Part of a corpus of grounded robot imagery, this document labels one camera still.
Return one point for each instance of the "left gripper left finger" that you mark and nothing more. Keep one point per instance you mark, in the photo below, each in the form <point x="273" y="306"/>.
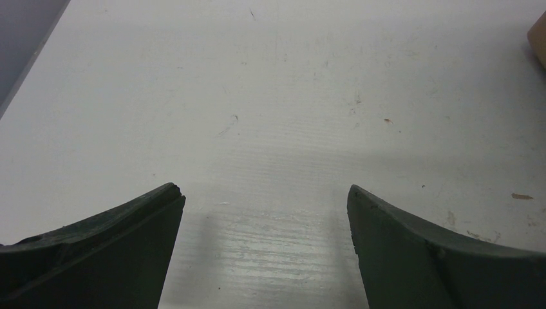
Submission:
<point x="115" y="259"/>

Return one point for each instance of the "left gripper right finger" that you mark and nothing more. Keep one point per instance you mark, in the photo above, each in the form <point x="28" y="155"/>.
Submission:
<point x="408" y="262"/>

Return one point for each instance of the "tan plastic toolbox bin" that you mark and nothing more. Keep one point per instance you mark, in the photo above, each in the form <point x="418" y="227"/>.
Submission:
<point x="536" y="38"/>

